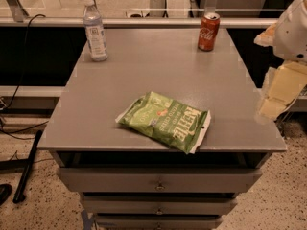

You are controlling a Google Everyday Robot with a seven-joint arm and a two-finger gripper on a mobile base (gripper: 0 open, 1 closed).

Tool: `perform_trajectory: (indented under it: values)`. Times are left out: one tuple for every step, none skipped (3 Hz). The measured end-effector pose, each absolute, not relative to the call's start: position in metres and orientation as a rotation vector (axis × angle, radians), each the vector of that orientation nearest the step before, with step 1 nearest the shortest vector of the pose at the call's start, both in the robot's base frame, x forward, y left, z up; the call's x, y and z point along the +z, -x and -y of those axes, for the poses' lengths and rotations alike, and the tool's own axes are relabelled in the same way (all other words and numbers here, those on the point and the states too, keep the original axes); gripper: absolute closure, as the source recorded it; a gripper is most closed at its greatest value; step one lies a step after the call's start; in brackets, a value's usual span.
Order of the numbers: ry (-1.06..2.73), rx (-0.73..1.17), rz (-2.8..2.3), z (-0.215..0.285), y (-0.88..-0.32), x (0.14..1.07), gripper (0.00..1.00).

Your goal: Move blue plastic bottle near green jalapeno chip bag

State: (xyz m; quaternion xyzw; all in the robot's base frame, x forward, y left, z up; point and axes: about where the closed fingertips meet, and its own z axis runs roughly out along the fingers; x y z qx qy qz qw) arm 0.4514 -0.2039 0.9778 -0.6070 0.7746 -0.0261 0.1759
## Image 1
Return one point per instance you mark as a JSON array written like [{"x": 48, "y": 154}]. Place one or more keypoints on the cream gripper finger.
[
  {"x": 281, "y": 87},
  {"x": 265, "y": 39}
]

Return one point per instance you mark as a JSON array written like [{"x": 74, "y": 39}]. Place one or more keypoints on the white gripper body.
[{"x": 292, "y": 35}]

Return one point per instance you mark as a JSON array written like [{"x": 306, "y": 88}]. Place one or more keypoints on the clear blue-label water bottle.
[{"x": 95, "y": 32}]

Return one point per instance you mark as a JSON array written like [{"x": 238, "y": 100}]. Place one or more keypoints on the green jalapeno chip bag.
[{"x": 167, "y": 121}]

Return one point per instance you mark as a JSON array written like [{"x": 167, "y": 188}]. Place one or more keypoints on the orange soda can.
[{"x": 210, "y": 24}]

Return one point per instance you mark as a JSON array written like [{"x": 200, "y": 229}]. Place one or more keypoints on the grey drawer cabinet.
[{"x": 82, "y": 132}]

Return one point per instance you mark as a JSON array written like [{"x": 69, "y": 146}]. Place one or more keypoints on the bottom grey drawer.
[{"x": 158, "y": 222}]

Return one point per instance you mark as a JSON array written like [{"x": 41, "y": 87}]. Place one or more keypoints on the grey drawer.
[
  {"x": 158, "y": 204},
  {"x": 158, "y": 180},
  {"x": 158, "y": 222}
]

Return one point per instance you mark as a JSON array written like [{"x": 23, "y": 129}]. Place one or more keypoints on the top grey drawer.
[{"x": 158, "y": 180}]

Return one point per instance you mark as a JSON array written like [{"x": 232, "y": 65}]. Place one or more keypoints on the middle grey drawer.
[{"x": 158, "y": 204}]

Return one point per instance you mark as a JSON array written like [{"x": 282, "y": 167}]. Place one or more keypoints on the black stand leg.
[{"x": 19, "y": 194}]

